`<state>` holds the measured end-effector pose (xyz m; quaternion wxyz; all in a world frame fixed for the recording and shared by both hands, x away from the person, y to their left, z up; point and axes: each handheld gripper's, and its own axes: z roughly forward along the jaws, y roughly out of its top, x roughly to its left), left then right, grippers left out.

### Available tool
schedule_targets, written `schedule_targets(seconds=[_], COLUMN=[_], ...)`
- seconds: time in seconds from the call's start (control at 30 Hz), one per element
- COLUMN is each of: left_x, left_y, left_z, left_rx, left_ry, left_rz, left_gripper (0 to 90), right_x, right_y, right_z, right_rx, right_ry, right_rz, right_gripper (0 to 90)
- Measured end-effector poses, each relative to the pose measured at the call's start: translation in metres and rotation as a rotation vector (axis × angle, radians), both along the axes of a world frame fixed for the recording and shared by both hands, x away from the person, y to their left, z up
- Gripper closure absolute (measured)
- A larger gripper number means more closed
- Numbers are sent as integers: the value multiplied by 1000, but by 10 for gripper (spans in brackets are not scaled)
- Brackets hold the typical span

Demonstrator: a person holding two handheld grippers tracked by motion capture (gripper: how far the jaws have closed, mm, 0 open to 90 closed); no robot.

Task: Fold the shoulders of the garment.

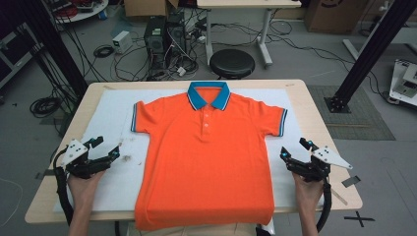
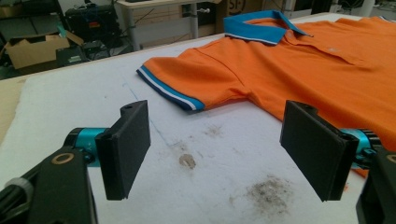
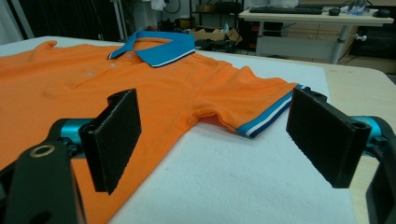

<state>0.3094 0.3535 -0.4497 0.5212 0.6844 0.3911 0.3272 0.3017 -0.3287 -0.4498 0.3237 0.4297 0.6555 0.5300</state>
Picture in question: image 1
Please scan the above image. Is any grey floor mat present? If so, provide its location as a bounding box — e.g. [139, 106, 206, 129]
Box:
[307, 85, 396, 142]

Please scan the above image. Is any white machine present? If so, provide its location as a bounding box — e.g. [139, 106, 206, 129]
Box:
[388, 58, 417, 107]

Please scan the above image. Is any white table leg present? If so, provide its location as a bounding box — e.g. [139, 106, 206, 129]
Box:
[262, 217, 275, 236]

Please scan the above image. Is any light wooden table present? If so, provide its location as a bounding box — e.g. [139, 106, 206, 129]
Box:
[25, 79, 364, 224]

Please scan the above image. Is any person's right hand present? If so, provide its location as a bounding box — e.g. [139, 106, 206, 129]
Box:
[292, 172, 325, 212]

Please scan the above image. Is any black round stool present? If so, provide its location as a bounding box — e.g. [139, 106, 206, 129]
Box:
[208, 48, 256, 81]

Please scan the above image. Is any black metal stand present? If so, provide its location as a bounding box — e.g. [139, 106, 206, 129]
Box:
[6, 0, 89, 99]
[324, 0, 417, 114]

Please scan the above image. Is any small white device box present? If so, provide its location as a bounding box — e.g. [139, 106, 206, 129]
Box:
[111, 29, 134, 54]

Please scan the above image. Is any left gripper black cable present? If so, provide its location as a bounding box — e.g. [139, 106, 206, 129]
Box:
[53, 148, 75, 227]

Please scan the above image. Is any white desk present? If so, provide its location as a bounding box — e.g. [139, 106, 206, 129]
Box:
[196, 0, 303, 69]

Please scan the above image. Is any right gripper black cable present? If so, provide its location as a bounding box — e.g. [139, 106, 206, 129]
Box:
[316, 179, 332, 234]

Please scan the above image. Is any large black cable coil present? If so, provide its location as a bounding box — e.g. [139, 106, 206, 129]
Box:
[29, 95, 63, 119]

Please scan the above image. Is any black computer tower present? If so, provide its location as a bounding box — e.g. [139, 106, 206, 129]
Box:
[165, 13, 188, 58]
[143, 16, 167, 72]

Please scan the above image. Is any small black cable coil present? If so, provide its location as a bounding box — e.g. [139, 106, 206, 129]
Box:
[92, 44, 115, 59]

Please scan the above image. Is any small cardboard box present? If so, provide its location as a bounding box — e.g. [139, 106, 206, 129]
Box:
[123, 0, 180, 18]

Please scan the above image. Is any large cardboard box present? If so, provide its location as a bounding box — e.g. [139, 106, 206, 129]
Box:
[304, 0, 370, 35]

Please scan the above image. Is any tangle of black cables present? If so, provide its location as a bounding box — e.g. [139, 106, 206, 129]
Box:
[111, 6, 210, 83]

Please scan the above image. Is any grey tape piece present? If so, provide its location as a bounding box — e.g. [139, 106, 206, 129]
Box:
[34, 168, 57, 180]
[341, 175, 362, 189]

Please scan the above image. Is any person's left hand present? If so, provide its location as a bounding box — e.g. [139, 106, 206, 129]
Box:
[67, 170, 106, 210]

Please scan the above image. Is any black tape cross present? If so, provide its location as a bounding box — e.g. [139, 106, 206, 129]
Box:
[343, 210, 376, 228]

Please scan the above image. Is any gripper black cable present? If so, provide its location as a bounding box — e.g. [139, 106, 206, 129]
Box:
[53, 148, 75, 227]
[316, 179, 332, 234]

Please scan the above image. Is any orange polo shirt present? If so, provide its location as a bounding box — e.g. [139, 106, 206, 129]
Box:
[130, 81, 289, 232]

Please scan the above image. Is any round white table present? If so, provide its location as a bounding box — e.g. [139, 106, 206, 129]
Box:
[48, 0, 110, 24]

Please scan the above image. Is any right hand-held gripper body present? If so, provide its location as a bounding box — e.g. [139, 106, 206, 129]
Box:
[292, 146, 354, 183]

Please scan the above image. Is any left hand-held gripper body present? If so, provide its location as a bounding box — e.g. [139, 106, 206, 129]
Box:
[60, 139, 109, 180]

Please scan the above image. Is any white foam mat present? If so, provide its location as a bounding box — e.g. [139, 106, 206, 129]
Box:
[53, 88, 326, 213]

